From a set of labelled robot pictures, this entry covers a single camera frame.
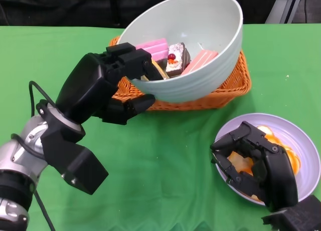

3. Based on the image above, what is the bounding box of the yellow cake slice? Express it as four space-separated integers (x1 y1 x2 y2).
140 59 170 82

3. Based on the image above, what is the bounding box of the salmon striped cake block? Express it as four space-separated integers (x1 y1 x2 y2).
180 49 219 76

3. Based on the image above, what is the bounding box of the small orange striped bread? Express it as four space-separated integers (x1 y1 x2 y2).
227 150 261 201

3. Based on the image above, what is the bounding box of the black backdrop curtain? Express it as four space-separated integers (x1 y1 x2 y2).
0 0 280 29

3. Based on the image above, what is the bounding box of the large round twisted bread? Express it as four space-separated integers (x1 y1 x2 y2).
258 125 301 177

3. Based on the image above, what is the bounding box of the lilac round plate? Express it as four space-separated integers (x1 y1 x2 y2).
214 113 314 206

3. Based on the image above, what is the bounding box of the green tablecloth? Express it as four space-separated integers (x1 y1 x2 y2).
0 23 321 231

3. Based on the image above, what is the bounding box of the grey metal frame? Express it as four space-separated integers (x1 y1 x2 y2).
265 0 306 25

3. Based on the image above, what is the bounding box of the pink cake slice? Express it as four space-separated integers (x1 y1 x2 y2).
135 38 169 66

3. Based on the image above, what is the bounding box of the grey round bowl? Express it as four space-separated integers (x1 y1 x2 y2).
117 0 244 103

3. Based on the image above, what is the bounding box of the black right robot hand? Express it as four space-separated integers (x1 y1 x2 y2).
210 120 299 213

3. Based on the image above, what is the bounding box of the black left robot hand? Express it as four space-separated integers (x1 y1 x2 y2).
55 42 165 126

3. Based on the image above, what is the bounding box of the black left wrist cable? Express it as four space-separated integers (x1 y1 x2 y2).
29 80 56 231

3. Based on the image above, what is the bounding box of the orange wicker basket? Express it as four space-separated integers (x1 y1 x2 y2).
108 35 252 111

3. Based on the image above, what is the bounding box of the chocolate cake slice with cherry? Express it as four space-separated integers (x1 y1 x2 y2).
165 42 192 79

